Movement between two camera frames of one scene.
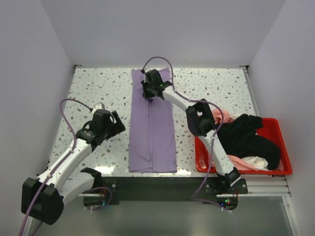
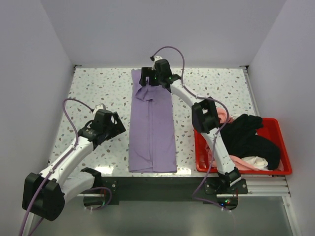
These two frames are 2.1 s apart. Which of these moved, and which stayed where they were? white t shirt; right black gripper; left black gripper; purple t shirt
Moved: right black gripper
Stayed: left black gripper; purple t shirt; white t shirt
